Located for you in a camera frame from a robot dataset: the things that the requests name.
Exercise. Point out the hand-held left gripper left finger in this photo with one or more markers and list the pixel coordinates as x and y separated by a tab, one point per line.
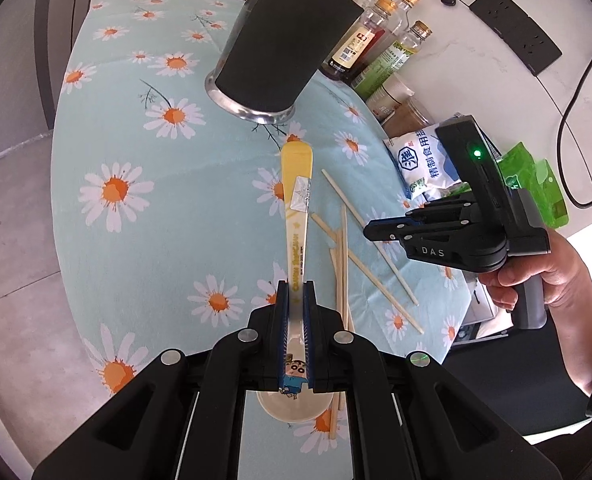
282	335

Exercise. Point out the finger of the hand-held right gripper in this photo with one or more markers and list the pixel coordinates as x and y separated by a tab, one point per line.
446	205
411	230

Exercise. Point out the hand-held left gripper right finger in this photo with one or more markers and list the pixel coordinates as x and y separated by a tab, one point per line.
312	335

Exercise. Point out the pile of wooden chopsticks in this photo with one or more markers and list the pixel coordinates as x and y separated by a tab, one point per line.
343	260

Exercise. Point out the black cylindrical utensil holder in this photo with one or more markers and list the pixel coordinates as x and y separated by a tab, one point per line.
276	45

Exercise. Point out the person's right forearm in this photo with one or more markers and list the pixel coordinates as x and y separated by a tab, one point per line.
578	360

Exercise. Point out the person's right hand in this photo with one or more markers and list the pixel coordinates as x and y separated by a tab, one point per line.
561	280

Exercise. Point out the blue and white salt bag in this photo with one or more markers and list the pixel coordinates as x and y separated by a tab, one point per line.
421	165

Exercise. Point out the green sugar bag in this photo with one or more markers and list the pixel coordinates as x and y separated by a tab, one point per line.
538	175

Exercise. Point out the clear spice jar brown powder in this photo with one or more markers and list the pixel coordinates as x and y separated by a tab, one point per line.
408	117

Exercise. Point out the white lid spice jar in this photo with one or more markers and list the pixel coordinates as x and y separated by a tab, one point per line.
388	95

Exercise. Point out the green label oil bottle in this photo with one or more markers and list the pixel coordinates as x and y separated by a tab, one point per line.
393	57

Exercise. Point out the black power strip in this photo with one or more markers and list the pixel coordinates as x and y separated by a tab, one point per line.
516	30

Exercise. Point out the blue daisy print tablecloth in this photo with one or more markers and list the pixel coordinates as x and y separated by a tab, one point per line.
176	185

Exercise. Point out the dark sauce bottle gold cap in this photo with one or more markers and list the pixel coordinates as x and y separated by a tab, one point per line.
353	45

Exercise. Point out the tall clear bottle gold cap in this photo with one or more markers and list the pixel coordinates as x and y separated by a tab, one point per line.
407	2

